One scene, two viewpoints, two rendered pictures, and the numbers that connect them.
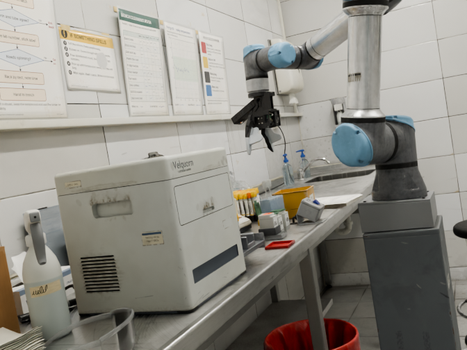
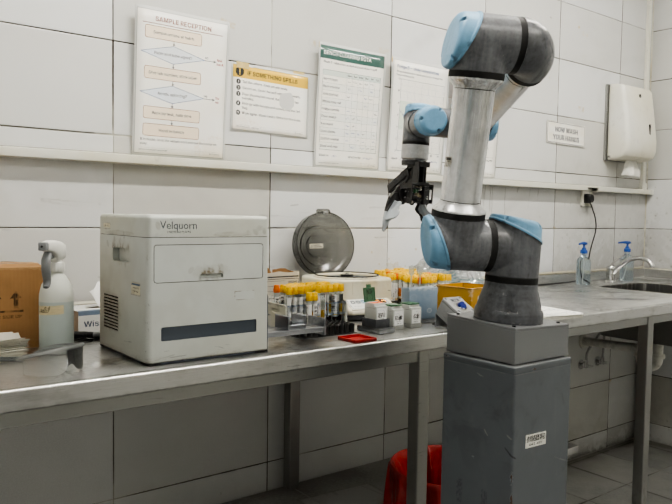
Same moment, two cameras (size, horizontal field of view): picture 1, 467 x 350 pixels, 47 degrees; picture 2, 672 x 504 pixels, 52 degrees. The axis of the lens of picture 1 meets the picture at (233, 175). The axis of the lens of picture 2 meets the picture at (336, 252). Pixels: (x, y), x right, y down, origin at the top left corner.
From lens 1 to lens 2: 0.84 m
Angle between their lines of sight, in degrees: 28
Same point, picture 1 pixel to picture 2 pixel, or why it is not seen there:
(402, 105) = not seen: outside the picture
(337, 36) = not seen: hidden behind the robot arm
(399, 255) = (473, 388)
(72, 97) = (235, 138)
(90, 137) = (249, 182)
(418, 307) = (482, 457)
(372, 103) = (460, 196)
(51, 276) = (55, 301)
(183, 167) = (177, 229)
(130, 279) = (123, 322)
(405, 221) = (488, 348)
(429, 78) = not seen: outside the picture
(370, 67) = (461, 152)
